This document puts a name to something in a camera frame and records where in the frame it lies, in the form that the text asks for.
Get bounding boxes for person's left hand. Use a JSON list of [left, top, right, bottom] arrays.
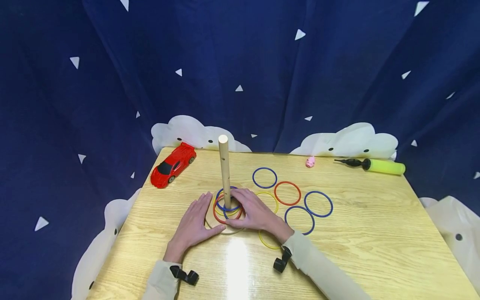
[[164, 192, 227, 264]]

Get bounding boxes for person's right forearm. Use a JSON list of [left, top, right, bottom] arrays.
[[283, 230, 373, 300]]

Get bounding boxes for black wrist band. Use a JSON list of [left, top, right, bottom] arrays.
[[273, 246, 293, 274], [169, 265, 199, 286]]

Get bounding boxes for person's right hand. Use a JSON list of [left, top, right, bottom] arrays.
[[225, 187, 295, 244]]

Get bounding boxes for red toy car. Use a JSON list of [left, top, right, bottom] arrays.
[[150, 142, 197, 189]]

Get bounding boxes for yellow-green hand pump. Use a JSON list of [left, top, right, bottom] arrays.
[[334, 158, 406, 175]]

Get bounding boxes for blue ring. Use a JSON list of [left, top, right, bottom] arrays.
[[304, 191, 334, 218], [252, 167, 278, 189], [284, 205, 315, 236], [215, 186, 241, 212]]

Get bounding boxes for person's left forearm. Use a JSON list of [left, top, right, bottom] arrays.
[[142, 260, 183, 300]]

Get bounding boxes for wooden peg stand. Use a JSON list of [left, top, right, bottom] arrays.
[[204, 134, 248, 236]]

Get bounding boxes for yellow ring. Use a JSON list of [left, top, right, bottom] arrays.
[[258, 229, 283, 250], [255, 191, 280, 215], [214, 196, 240, 217]]

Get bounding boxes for red ring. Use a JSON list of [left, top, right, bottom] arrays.
[[274, 181, 302, 206], [212, 194, 245, 225]]

